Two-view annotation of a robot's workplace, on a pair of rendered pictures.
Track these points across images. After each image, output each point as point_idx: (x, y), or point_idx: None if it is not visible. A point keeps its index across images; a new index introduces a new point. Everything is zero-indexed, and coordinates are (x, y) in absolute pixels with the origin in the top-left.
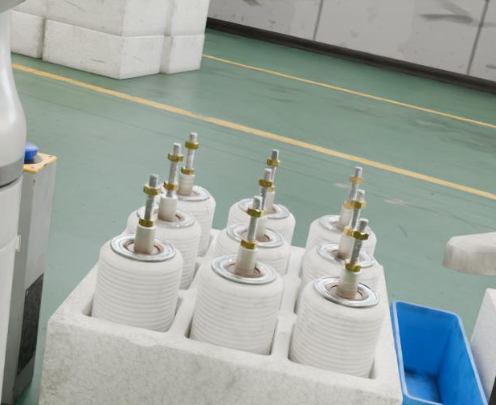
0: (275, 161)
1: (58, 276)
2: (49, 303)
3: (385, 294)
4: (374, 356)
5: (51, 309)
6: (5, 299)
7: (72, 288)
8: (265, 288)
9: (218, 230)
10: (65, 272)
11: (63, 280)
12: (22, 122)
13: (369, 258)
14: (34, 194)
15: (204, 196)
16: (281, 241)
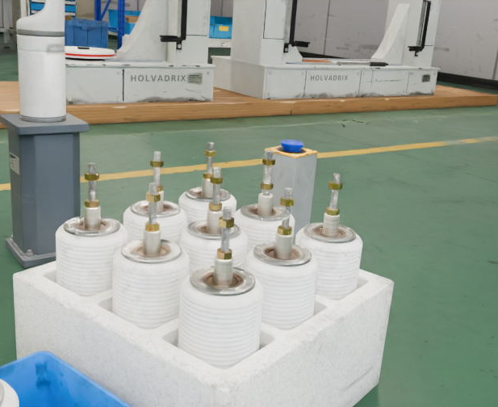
0: (281, 197)
1: (463, 369)
2: (399, 350)
3: (149, 347)
4: (60, 279)
5: (387, 349)
6: (22, 65)
7: (435, 370)
8: (127, 209)
9: (349, 307)
10: (473, 375)
11: (452, 369)
12: (23, 21)
13: (135, 257)
14: (264, 165)
15: (315, 236)
16: (193, 232)
